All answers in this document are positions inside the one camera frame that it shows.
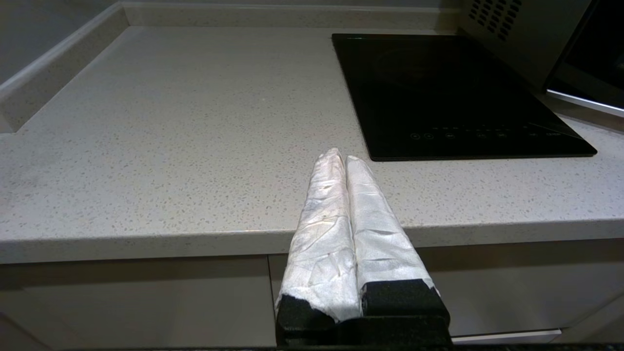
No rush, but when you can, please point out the black induction cooktop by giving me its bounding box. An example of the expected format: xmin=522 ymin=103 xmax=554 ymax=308
xmin=331 ymin=33 xmax=598 ymax=162

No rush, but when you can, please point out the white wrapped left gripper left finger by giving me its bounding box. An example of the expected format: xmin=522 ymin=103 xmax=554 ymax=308
xmin=275 ymin=148 xmax=364 ymax=333

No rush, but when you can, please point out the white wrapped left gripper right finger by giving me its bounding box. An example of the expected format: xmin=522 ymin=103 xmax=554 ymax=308
xmin=345 ymin=155 xmax=451 ymax=321

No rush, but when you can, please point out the silver microwave oven body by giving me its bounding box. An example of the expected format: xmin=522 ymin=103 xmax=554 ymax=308
xmin=458 ymin=0 xmax=599 ymax=92

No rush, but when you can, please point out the grey cabinet drawer front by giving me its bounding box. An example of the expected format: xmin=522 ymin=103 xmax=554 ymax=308
xmin=268 ymin=237 xmax=624 ymax=338
xmin=0 ymin=256 xmax=277 ymax=351

